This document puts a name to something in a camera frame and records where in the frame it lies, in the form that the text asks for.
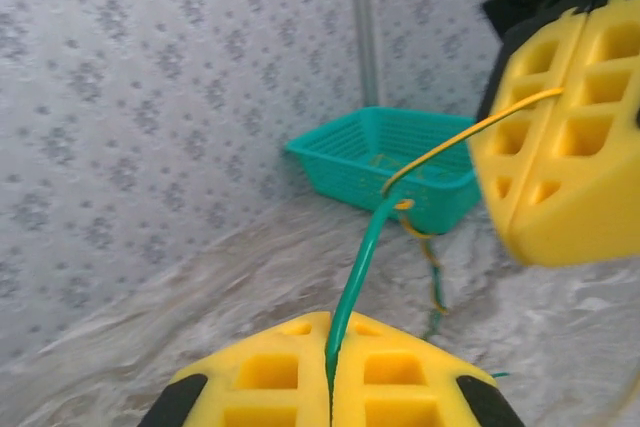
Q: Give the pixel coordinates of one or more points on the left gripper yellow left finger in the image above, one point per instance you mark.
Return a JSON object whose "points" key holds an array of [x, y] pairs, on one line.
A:
{"points": [[315, 397]]}

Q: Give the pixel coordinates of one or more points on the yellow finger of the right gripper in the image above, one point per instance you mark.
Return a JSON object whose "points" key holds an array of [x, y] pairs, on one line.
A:
{"points": [[520, 107], [590, 227]]}

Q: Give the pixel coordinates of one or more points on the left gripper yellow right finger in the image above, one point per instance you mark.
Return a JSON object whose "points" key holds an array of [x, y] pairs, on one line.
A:
{"points": [[350, 397]]}

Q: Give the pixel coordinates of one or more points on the teal plastic basket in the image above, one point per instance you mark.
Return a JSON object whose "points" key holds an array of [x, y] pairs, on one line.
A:
{"points": [[340, 162]]}

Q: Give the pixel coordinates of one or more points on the aluminium frame post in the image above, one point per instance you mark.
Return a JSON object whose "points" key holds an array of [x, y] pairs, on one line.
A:
{"points": [[365, 22]]}

